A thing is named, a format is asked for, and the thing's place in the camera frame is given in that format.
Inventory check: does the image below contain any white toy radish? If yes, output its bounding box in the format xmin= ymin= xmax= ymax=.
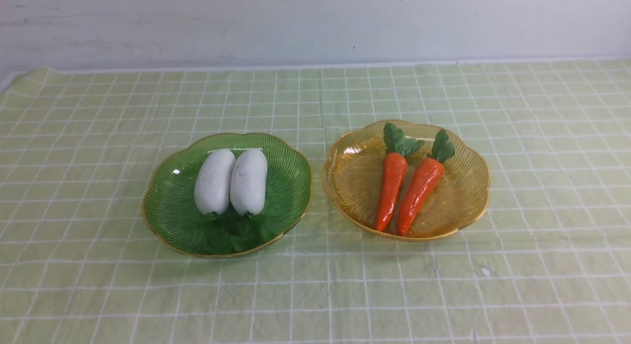
xmin=194 ymin=149 xmax=235 ymax=254
xmin=230 ymin=148 xmax=268 ymax=252

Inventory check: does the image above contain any orange toy carrot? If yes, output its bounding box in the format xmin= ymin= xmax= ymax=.
xmin=374 ymin=122 xmax=424 ymax=232
xmin=396 ymin=129 xmax=455 ymax=237

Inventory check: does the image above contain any amber ribbed plastic plate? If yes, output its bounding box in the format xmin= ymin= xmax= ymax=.
xmin=322 ymin=120 xmax=491 ymax=241

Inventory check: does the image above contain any green ribbed plastic plate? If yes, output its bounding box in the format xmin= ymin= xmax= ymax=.
xmin=142 ymin=133 xmax=313 ymax=259

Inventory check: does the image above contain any green checkered tablecloth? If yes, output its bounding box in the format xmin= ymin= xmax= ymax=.
xmin=0 ymin=60 xmax=630 ymax=344

